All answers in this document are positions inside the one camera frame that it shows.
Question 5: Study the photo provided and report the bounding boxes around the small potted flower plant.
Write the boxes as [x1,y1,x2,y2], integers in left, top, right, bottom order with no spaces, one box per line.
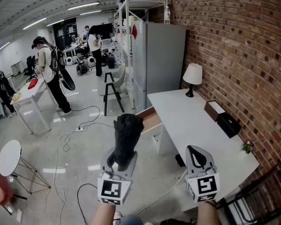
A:
[241,139,255,159]

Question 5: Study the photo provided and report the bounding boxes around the white looped floor cable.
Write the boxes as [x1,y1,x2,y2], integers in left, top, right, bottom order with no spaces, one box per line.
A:
[25,129,85,225]

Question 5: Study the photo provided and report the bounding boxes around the black monitor screen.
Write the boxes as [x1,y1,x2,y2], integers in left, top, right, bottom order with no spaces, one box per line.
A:
[96,23,113,40]

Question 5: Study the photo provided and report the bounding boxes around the grey floor cable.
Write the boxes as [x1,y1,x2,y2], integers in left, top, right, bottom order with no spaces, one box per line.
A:
[84,122,115,129]

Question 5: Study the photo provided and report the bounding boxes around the white metal shelf rack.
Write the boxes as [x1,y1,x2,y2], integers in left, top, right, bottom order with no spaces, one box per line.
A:
[113,0,171,110]

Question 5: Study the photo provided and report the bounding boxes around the row of ceiling light strips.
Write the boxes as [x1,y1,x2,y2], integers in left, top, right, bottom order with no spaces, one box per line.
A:
[0,0,103,51]

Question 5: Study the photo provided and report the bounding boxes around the person's left white shoe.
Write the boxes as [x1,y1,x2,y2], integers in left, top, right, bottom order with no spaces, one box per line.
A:
[112,211,122,225]

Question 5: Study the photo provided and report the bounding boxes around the black metal chair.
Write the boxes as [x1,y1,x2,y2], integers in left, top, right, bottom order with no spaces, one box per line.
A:
[215,163,281,225]

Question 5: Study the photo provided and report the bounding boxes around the white shade table lamp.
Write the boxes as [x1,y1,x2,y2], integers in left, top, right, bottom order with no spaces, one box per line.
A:
[183,63,203,98]

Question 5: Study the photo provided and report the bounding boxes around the white desk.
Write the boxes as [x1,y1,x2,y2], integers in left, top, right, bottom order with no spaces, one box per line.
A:
[147,89,260,212]

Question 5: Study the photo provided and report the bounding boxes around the person's left forearm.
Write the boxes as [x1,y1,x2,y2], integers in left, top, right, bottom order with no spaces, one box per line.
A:
[90,202,118,225]

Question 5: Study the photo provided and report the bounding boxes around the red cloth item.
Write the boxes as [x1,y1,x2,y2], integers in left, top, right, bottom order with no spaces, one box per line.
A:
[27,78,39,90]

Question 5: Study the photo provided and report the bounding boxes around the black office chair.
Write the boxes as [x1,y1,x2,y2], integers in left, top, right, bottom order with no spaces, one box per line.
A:
[23,55,37,83]

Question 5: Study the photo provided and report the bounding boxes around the person's right forearm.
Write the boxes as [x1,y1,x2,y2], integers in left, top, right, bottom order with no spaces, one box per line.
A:
[198,199,220,225]

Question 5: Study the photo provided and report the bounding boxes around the grey chair with black legs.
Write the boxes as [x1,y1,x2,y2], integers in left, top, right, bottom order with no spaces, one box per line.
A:
[97,64,127,117]

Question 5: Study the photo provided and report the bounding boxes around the person's legs in jeans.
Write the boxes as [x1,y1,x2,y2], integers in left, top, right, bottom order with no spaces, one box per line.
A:
[119,214,144,225]

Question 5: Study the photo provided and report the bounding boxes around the small white bottle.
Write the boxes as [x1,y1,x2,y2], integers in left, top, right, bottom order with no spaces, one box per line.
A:
[164,5,171,24]

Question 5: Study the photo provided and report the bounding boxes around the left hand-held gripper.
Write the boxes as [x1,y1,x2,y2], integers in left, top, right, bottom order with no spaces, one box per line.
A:
[97,147,139,206]

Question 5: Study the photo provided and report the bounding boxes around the brown tissue box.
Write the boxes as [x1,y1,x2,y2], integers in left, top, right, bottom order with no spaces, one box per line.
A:
[204,100,226,122]

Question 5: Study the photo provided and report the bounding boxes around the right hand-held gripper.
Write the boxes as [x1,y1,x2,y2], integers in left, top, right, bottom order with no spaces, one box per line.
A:
[184,145,220,203]

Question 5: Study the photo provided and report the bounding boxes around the black floor cable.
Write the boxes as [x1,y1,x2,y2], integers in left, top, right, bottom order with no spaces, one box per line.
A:
[76,183,101,225]
[67,106,101,129]

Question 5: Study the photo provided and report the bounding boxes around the white work table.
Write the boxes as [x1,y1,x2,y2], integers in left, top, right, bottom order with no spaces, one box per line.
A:
[10,77,59,135]

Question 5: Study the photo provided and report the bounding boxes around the black bag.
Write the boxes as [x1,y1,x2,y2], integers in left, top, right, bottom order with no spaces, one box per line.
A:
[165,217,198,225]

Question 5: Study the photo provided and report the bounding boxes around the round white side table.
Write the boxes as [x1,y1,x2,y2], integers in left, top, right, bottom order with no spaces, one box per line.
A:
[0,139,52,195]

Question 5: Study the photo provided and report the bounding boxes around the black tissue box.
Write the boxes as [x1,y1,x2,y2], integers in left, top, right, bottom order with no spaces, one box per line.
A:
[217,113,242,139]

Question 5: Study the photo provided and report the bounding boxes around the grey refrigerator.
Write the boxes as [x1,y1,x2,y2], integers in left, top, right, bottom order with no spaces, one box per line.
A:
[131,20,187,114]

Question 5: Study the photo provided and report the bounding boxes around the black rectangular plastic object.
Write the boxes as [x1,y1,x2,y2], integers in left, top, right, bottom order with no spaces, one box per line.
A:
[175,153,186,168]

